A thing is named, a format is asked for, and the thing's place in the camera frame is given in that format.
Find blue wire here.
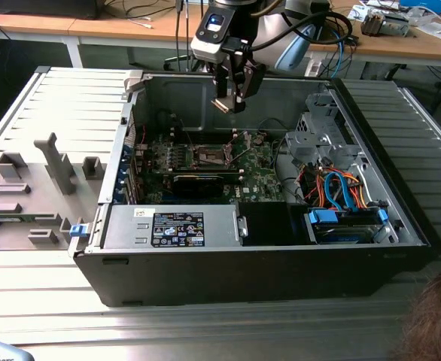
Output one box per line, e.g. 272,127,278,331
324,171,357,211

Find metal socket cover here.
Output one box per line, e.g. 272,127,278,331
222,130,251,161

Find grey metal disk bay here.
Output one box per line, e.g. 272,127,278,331
283,92,361,168

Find hard disk in blue carrier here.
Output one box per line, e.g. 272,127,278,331
303,208,390,246

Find CPU socket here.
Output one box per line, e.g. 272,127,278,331
192,144,232,167

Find thin dark wire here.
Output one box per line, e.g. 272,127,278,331
260,118,287,132

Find clear plastic bag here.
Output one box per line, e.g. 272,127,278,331
412,13,441,38

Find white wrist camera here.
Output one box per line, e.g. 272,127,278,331
190,12,233,64

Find grey parts rack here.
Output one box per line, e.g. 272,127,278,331
0,131,107,252

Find blue box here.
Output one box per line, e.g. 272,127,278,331
399,0,441,13

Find black grey PC case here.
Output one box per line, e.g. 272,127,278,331
68,71,441,308

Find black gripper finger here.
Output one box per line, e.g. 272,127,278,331
230,61,266,114
212,61,232,102

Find white power strip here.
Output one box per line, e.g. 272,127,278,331
305,56,324,77

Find silver green CPU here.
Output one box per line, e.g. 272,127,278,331
210,96,240,114

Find blue cable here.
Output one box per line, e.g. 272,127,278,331
331,29,357,78

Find green motherboard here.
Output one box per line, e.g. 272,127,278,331
141,129,286,206

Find orange red wire bundle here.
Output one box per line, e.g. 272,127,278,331
303,168,368,208

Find black camera cable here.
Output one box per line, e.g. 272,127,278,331
250,9,354,52

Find black copper CPU cooler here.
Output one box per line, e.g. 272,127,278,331
360,9,412,38

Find brown-haired person's head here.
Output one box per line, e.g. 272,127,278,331
397,265,441,361

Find grey power supply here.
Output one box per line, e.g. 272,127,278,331
100,204,250,250

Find wooden desk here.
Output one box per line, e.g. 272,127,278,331
0,0,441,76

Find black graphics card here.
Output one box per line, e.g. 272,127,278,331
170,171,226,199

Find black flat device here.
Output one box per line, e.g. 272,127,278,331
0,0,101,20

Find black plastic shroud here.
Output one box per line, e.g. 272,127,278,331
239,202,293,247

